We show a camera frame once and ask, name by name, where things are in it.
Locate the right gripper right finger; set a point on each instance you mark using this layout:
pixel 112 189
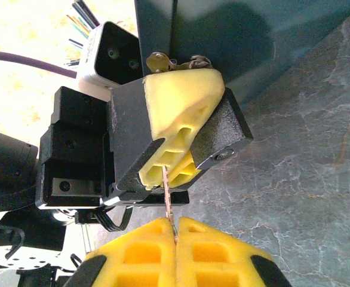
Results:
pixel 216 257

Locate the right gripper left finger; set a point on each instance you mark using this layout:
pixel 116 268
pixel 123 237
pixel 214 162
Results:
pixel 139 257

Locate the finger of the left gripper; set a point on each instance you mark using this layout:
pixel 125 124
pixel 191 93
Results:
pixel 175 104
pixel 222 131

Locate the brass key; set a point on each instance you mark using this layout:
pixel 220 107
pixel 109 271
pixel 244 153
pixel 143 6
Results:
pixel 157 62

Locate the silver key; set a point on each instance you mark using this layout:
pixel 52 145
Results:
pixel 168 197

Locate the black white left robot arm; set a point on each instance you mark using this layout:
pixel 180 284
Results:
pixel 4 161

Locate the teal metal box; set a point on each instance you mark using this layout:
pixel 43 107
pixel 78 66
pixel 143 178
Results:
pixel 222 30

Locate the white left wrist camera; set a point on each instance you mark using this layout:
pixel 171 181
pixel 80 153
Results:
pixel 115 53

